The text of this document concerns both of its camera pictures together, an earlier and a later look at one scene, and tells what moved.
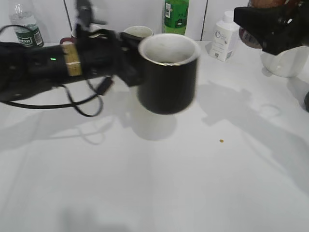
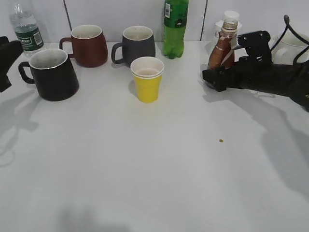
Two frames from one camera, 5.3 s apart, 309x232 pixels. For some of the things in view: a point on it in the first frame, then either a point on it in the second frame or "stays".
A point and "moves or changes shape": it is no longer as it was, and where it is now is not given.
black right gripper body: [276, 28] -> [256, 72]
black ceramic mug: [170, 61] moves or changes shape
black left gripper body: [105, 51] -> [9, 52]
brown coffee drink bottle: [248, 36] -> [222, 53]
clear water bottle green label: [26, 36] stays
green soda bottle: [175, 16] stays
